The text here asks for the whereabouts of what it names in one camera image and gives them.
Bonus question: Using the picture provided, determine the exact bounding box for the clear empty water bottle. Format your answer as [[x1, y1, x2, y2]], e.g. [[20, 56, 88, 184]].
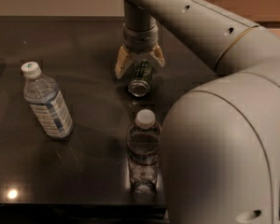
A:
[[126, 109, 161, 195]]

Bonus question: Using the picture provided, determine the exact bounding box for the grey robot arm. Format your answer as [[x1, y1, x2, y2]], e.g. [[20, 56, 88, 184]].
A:
[[125, 0, 280, 224]]

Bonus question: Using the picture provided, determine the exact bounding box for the green soda can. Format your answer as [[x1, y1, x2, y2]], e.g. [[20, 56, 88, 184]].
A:
[[128, 60, 153, 97]]

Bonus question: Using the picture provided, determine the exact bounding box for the labelled water bottle white cap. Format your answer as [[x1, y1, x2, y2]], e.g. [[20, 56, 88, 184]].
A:
[[21, 62, 74, 140]]

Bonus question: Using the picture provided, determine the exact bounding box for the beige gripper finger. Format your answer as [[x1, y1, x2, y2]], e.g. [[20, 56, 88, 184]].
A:
[[115, 45, 134, 79], [148, 43, 165, 67]]

